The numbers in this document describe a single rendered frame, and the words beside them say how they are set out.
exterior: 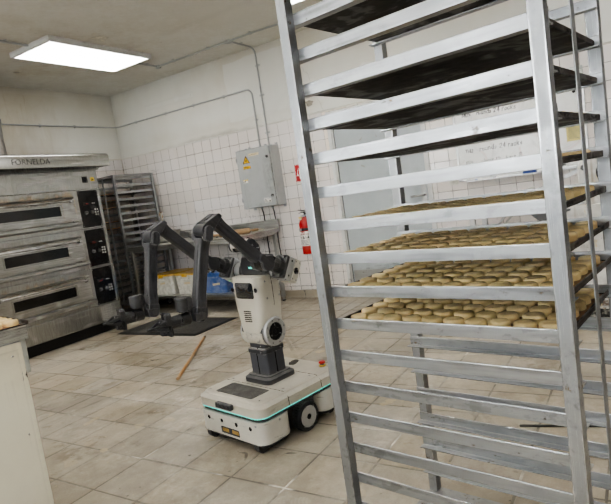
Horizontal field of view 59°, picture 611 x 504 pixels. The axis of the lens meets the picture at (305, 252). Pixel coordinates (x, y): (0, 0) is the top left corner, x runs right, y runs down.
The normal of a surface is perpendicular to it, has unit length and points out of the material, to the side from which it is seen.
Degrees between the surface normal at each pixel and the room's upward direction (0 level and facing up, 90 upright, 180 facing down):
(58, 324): 90
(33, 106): 90
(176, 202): 90
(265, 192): 90
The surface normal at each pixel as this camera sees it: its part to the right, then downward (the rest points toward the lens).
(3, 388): 0.72, -0.03
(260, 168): -0.52, 0.17
